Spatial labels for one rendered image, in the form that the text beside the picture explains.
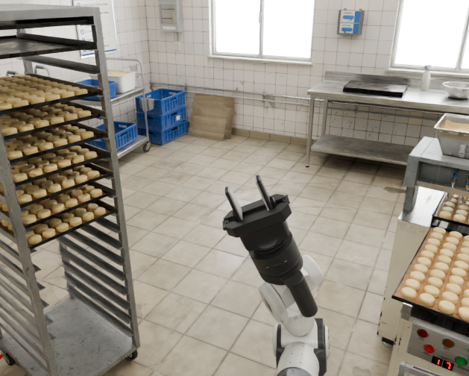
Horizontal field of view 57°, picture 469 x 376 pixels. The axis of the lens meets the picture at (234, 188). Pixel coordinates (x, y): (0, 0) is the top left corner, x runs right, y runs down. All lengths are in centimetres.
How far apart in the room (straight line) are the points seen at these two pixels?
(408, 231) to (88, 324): 181
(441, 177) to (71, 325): 211
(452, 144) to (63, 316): 226
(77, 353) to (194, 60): 451
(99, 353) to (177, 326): 53
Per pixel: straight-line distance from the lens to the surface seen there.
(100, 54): 184
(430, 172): 228
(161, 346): 270
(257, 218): 74
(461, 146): 218
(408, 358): 182
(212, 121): 596
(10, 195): 176
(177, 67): 638
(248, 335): 274
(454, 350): 171
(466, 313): 165
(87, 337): 263
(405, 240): 235
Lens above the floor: 189
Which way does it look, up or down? 25 degrees down
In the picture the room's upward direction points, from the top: straight up
